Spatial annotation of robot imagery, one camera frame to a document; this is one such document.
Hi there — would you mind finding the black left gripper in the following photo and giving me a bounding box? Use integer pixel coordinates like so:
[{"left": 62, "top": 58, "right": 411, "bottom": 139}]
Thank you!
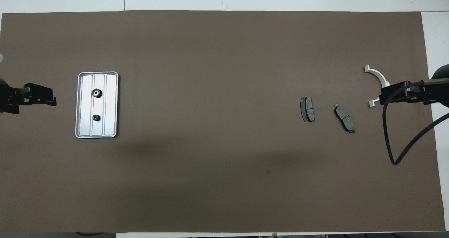
[{"left": 0, "top": 77, "right": 57, "bottom": 114}]

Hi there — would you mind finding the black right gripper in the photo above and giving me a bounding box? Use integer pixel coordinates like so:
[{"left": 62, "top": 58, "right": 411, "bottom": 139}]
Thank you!
[{"left": 379, "top": 64, "right": 449, "bottom": 108}]

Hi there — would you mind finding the silver metal tray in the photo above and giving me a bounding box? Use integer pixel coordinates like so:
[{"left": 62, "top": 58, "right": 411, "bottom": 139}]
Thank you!
[{"left": 75, "top": 72, "right": 119, "bottom": 139}]

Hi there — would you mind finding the long grey brake pad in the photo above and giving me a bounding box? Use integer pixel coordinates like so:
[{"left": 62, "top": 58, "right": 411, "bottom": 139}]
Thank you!
[{"left": 333, "top": 104, "right": 356, "bottom": 134}]

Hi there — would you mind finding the short grey brake pad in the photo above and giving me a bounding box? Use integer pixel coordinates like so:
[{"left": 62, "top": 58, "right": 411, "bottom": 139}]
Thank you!
[{"left": 300, "top": 96, "right": 315, "bottom": 123}]

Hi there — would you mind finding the brown table mat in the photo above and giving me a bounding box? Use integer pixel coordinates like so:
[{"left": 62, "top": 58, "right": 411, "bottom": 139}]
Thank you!
[{"left": 0, "top": 10, "right": 446, "bottom": 233}]

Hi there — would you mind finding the white semicircular bracket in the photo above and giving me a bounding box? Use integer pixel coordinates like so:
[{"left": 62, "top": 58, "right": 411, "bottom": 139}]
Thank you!
[{"left": 364, "top": 65, "right": 390, "bottom": 108}]

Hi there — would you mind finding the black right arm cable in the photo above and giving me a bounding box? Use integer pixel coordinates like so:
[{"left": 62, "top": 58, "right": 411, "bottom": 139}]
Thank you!
[{"left": 382, "top": 78, "right": 449, "bottom": 166}]

